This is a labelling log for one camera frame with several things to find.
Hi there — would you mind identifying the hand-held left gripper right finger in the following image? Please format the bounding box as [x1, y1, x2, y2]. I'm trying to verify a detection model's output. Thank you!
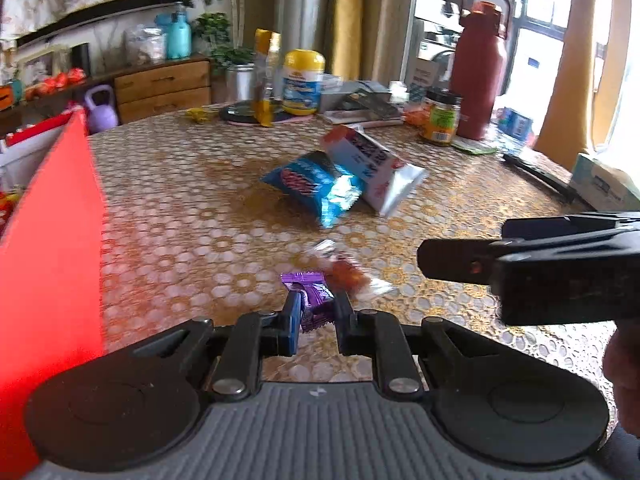
[334, 290, 501, 396]

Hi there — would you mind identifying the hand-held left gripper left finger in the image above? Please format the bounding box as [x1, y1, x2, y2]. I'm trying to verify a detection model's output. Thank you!
[132, 290, 304, 403]

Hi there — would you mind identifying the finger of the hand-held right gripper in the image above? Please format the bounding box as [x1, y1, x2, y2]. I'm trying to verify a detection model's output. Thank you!
[416, 236, 507, 289]
[501, 212, 640, 243]

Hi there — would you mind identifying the purple candy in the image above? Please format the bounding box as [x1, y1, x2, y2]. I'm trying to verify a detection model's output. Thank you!
[280, 270, 335, 334]

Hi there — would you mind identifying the orange clear-wrapped candy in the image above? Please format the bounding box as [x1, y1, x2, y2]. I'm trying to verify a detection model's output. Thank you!
[307, 239, 394, 302]

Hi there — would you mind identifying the white and blue snack packet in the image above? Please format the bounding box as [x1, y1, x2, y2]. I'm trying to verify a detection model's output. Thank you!
[319, 125, 429, 219]

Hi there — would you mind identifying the red cardboard box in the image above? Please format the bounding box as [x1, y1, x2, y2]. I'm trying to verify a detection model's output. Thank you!
[0, 109, 109, 472]

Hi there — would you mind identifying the person's right hand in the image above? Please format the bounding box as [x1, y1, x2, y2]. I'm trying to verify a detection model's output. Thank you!
[602, 319, 640, 433]

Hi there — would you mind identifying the black folded umbrella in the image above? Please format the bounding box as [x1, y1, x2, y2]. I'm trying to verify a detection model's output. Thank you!
[502, 152, 597, 212]

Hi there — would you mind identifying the tissue pack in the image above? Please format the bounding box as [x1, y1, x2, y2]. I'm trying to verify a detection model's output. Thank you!
[569, 152, 640, 214]

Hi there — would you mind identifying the clear water bottle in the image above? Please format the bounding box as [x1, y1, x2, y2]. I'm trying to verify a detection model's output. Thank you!
[492, 105, 536, 156]

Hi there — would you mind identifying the green crochet coaster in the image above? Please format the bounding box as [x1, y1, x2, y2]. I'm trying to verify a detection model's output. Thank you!
[452, 137, 499, 156]

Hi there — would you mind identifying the black-lidded glass jar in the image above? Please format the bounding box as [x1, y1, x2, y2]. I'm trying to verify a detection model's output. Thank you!
[419, 87, 462, 147]

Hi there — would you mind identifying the yellow chair back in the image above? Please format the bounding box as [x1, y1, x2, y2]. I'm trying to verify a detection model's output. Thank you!
[534, 0, 628, 171]

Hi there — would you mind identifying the red thermos jug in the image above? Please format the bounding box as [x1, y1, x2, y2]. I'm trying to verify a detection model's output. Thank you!
[447, 0, 512, 141]

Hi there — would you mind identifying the stack of books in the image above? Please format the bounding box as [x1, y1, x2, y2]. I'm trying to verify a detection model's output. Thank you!
[319, 79, 407, 129]

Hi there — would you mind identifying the round black tray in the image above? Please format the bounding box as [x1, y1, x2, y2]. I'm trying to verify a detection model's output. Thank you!
[218, 99, 317, 126]

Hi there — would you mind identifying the yellow-lidded supplement bottle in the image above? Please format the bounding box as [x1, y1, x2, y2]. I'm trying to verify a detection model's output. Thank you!
[282, 49, 326, 116]

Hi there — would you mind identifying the yellow curtain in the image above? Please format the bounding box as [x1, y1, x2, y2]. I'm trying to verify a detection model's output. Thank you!
[332, 0, 372, 82]

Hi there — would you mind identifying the wooden drawer cabinet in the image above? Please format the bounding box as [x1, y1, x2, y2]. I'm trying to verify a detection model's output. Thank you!
[113, 58, 211, 124]

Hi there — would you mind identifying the purple kettlebell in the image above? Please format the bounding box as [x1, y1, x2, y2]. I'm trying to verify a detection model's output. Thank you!
[82, 85, 120, 134]

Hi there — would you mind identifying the green houseplant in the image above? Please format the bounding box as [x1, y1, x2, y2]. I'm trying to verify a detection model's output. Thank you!
[170, 0, 257, 76]

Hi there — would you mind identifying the light blue bottle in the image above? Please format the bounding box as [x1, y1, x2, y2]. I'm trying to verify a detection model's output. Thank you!
[155, 2, 193, 60]

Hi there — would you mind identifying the clear plastic bag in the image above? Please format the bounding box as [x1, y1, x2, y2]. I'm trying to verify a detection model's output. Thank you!
[123, 27, 167, 66]

